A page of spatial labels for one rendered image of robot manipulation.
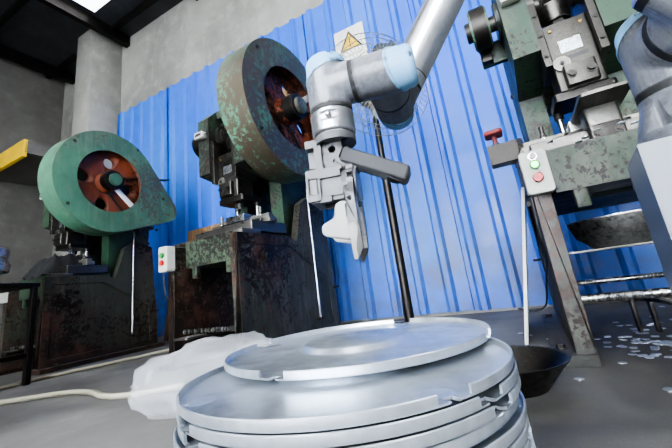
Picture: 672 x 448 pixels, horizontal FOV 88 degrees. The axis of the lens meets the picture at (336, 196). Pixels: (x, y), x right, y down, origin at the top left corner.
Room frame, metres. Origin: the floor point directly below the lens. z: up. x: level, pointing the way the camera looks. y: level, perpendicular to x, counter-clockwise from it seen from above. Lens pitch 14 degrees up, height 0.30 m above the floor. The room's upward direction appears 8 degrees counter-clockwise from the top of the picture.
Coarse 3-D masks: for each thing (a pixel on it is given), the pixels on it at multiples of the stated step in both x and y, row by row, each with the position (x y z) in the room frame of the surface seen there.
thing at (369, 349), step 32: (384, 320) 0.57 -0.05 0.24; (416, 320) 0.54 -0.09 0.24; (448, 320) 0.50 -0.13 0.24; (256, 352) 0.46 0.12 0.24; (288, 352) 0.42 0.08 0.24; (320, 352) 0.38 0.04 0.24; (352, 352) 0.37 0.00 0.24; (384, 352) 0.35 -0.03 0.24; (416, 352) 0.33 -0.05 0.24; (448, 352) 0.31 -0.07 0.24
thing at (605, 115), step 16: (624, 80) 0.95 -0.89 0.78; (592, 96) 1.01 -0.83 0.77; (608, 96) 1.02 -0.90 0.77; (624, 96) 1.04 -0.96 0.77; (576, 112) 1.12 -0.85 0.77; (592, 112) 1.09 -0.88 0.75; (608, 112) 1.07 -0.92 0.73; (592, 128) 1.10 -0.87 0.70; (608, 128) 1.08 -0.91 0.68; (624, 128) 1.06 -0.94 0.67
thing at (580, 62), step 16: (576, 16) 1.14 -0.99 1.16; (544, 32) 1.19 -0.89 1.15; (560, 32) 1.17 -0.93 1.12; (576, 32) 1.15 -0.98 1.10; (560, 48) 1.18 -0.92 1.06; (576, 48) 1.16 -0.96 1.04; (592, 48) 1.14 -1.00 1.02; (560, 64) 1.18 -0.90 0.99; (576, 64) 1.14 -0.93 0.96; (592, 64) 1.11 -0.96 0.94; (560, 80) 1.19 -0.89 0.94; (576, 80) 1.15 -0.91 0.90; (592, 80) 1.15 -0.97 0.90
